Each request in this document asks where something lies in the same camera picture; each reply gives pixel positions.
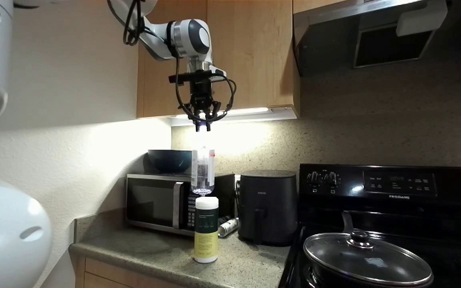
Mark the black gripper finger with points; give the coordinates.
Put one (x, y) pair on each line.
(213, 111)
(194, 112)

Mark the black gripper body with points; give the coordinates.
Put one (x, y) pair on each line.
(202, 88)

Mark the clear plastic bottle blue cap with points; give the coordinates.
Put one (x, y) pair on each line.
(203, 165)

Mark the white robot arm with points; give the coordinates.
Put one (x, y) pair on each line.
(187, 37)

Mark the small silver bottle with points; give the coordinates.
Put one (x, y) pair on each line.
(229, 227)

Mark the white-lidded container yellow label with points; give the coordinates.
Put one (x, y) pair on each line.
(206, 229)

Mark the under-cabinet light strip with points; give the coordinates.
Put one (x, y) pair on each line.
(262, 112)

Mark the wooden upper cabinet door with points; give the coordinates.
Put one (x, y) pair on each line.
(256, 53)
(152, 85)

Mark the dark blue bowl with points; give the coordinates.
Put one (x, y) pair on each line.
(168, 160)

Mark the stainless steel microwave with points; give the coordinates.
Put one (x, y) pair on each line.
(155, 202)

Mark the black air fryer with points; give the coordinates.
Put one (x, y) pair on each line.
(267, 208)

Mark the wooden cabinet above hood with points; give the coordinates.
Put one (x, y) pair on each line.
(315, 3)

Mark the stainless steel range hood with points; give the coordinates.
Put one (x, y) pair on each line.
(368, 37)

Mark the black frying pan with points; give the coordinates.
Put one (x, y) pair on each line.
(349, 221)

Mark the wooden base cabinet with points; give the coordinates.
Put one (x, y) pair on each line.
(112, 272)

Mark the black electric stove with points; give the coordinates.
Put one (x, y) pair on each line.
(390, 202)

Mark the glass pan lid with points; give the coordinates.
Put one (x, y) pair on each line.
(366, 261)

